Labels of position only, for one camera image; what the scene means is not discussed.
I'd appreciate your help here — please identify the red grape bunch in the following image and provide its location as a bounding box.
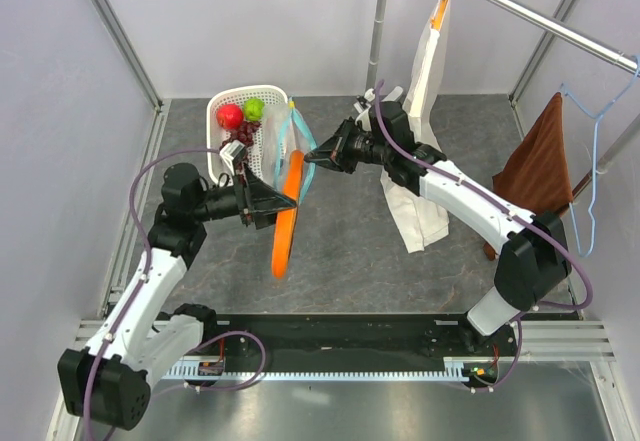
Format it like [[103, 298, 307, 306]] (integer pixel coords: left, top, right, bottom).
[[219, 120, 260, 174]]

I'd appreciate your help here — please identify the white perforated plastic basket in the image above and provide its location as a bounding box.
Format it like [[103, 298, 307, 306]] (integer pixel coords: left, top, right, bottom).
[[206, 84, 288, 183]]

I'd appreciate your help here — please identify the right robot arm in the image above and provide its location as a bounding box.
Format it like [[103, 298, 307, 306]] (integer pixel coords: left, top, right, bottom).
[[305, 101, 571, 355]]

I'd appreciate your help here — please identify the brown towel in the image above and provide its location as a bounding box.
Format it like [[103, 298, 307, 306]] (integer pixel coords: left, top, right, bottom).
[[482, 91, 575, 262]]

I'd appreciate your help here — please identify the light blue wire hanger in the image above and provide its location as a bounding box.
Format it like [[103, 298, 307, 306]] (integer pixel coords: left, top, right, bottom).
[[559, 54, 639, 258]]

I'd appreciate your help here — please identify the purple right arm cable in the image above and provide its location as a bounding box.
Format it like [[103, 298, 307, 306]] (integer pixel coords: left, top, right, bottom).
[[372, 79, 594, 395]]

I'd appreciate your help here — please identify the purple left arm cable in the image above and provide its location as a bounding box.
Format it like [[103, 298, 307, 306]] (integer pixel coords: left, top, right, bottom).
[[79, 148, 271, 441]]

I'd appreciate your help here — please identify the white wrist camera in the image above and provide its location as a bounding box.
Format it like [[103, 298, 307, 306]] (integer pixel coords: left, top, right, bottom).
[[219, 140, 247, 175], [354, 88, 376, 120]]

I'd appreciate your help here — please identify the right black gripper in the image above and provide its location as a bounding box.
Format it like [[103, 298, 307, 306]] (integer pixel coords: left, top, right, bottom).
[[305, 116, 391, 174]]

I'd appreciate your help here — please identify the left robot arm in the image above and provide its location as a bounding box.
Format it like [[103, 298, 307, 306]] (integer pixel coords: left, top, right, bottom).
[[57, 163, 300, 430]]

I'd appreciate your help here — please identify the slotted cable duct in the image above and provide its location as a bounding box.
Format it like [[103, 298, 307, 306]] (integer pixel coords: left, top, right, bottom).
[[162, 358, 499, 383]]

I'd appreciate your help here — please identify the orange clothes hanger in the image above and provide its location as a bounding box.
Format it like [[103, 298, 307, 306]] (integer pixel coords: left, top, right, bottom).
[[430, 0, 449, 31]]

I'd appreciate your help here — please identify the clear zip top bag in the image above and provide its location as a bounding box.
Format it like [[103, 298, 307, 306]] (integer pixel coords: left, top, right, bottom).
[[261, 98, 317, 190]]

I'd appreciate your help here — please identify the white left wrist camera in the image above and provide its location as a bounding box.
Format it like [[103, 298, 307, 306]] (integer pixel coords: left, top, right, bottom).
[[219, 140, 247, 175]]

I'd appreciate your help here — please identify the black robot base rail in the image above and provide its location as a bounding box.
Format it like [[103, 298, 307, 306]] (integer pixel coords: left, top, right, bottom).
[[205, 314, 517, 372]]

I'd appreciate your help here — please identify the orange papaya slice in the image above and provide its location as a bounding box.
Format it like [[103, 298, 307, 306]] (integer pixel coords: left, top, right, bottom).
[[271, 150, 304, 279]]

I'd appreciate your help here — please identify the silver garment rack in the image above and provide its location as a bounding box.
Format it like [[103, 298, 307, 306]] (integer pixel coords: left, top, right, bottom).
[[359, 0, 640, 202]]

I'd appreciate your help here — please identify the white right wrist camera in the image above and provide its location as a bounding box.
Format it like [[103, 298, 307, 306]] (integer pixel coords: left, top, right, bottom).
[[354, 88, 376, 120]]

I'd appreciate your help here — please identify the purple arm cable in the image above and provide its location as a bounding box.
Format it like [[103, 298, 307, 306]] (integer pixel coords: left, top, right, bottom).
[[79, 148, 271, 441], [372, 79, 594, 395]]

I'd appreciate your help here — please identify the white cloth bag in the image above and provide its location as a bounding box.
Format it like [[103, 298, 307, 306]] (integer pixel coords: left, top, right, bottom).
[[380, 0, 451, 253]]

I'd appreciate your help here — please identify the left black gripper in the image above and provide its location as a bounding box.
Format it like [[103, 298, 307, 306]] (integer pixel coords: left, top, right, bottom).
[[191, 162, 297, 229]]

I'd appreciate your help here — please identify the red apple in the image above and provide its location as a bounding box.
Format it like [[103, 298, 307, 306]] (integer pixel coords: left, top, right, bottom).
[[215, 103, 244, 131]]

